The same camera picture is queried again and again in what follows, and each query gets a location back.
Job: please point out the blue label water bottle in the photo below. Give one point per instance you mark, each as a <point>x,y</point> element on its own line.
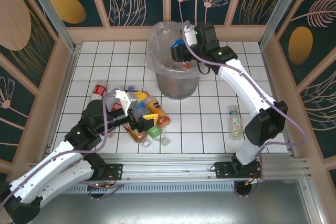
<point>141,106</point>

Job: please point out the orange label bottle orange cap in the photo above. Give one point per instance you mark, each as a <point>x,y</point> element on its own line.
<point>186,65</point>

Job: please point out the orange juice bottle yellow cap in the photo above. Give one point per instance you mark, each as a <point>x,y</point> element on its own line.
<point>157,110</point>

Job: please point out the amber tea bottle white cap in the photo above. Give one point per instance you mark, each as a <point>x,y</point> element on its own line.
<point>137,136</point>

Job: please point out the cola bottle red cap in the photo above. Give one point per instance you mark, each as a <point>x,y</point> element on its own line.
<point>115,106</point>

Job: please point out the clear bottle white cap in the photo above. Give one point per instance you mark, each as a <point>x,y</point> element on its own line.
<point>116,89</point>

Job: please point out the tall clear bottle green label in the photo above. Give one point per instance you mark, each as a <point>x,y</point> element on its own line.
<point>235,124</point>

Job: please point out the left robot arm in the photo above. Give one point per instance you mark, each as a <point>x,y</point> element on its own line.
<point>47,166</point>

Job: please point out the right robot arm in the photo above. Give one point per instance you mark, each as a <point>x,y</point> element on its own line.
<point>244,87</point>

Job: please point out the grey plastic bin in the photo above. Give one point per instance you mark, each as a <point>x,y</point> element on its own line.
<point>176,85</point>

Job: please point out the clear bottle red label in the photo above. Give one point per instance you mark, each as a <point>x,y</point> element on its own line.
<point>98,90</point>

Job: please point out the grey metal panel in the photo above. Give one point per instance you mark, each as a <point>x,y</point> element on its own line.
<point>168,208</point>

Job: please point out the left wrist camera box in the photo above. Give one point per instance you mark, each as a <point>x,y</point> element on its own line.
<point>128,100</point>

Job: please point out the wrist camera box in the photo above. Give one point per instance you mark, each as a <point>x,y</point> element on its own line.
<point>128,100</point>
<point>189,35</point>

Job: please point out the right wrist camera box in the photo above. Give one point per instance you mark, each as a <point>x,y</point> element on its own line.
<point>189,35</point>

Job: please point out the aluminium side rail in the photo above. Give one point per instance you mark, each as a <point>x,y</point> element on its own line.
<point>274,87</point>
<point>67,85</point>

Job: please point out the aluminium front rail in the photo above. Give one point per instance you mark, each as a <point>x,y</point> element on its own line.
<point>168,167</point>

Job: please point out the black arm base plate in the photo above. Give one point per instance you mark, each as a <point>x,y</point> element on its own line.
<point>221,169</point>
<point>115,169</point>

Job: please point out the aluminium frame post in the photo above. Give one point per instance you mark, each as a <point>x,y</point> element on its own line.
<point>275,14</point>
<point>56,22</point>

